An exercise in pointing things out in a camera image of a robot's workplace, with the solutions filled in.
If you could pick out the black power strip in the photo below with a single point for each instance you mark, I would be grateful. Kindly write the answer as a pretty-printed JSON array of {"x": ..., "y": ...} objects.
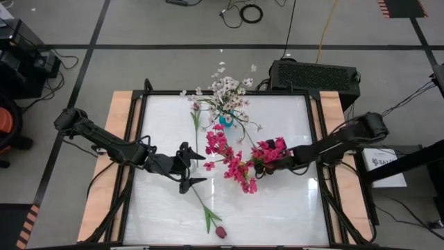
[{"x": 177, "y": 2}]

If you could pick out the black metal stand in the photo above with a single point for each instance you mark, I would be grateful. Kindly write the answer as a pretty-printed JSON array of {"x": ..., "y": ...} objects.
[{"x": 402, "y": 163}]

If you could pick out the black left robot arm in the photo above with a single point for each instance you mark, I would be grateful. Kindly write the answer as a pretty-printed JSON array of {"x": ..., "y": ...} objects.
[{"x": 104, "y": 140}]

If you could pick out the pale pink flower stem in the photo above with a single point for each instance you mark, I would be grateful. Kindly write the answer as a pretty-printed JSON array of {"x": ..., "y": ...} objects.
[{"x": 196, "y": 107}]

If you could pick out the dark red artificial tulip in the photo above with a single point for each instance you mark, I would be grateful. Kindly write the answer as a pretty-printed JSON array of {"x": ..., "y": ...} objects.
[{"x": 221, "y": 232}]

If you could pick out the black metal table frame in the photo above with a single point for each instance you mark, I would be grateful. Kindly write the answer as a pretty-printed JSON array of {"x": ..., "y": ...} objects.
[{"x": 277, "y": 92}]

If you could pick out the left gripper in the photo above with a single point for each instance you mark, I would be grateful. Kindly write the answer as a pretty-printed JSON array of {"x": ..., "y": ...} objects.
[{"x": 166, "y": 165}]

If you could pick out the white artificial flower bunch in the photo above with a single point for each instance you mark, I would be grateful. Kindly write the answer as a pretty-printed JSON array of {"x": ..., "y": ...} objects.
[
  {"x": 230, "y": 83},
  {"x": 225, "y": 100},
  {"x": 198, "y": 91}
]

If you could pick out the black equipment cart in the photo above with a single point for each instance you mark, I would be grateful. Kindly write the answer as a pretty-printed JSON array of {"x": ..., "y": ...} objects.
[{"x": 21, "y": 59}]

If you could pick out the orange and black vacuum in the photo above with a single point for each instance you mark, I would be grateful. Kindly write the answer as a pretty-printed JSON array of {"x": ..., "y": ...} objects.
[{"x": 5, "y": 121}]

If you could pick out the black mat with hazard stripes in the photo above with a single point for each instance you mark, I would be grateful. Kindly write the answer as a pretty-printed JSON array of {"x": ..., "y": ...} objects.
[
  {"x": 14, "y": 225},
  {"x": 402, "y": 8}
]

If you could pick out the black monitor corner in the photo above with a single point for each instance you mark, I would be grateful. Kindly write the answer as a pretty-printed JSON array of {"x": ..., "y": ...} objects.
[{"x": 437, "y": 80}]

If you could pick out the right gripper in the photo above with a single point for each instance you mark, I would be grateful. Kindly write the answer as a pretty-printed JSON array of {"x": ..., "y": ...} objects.
[{"x": 277, "y": 166}]

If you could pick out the small blue glass vase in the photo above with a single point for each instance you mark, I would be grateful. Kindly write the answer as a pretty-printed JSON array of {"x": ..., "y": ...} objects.
[{"x": 225, "y": 121}]

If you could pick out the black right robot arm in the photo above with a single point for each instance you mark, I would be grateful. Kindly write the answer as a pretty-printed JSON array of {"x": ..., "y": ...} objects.
[{"x": 340, "y": 139}]

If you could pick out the black perforated computer case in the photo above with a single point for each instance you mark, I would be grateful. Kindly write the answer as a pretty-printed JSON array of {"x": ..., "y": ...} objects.
[{"x": 312, "y": 78}]

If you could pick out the white label box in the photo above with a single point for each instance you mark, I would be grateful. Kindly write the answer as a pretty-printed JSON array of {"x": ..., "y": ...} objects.
[{"x": 385, "y": 166}]

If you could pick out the light wooden side board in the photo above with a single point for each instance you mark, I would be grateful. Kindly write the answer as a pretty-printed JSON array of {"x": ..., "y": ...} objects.
[
  {"x": 118, "y": 104},
  {"x": 329, "y": 104}
]

